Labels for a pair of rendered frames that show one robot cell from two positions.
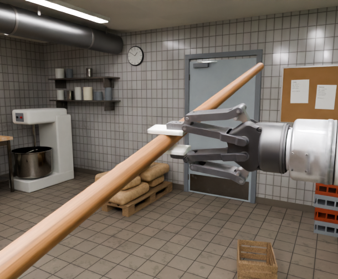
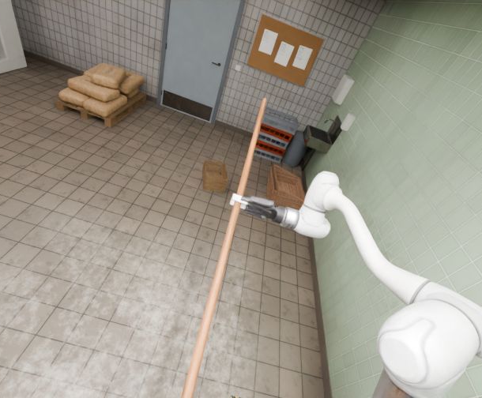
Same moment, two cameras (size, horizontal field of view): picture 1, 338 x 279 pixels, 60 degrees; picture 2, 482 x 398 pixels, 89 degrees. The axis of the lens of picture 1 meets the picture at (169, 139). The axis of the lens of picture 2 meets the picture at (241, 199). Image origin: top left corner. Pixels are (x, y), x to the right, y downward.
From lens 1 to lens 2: 0.77 m
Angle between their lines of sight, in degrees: 44
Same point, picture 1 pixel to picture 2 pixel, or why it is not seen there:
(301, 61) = (277, 13)
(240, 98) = (220, 31)
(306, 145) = (289, 222)
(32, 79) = not seen: outside the picture
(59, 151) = (0, 29)
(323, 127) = (295, 216)
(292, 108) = (258, 55)
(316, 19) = not seen: outside the picture
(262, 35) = not seen: outside the picture
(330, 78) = (291, 39)
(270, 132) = (280, 214)
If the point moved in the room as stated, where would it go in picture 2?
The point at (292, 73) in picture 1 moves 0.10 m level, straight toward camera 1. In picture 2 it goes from (267, 22) to (268, 23)
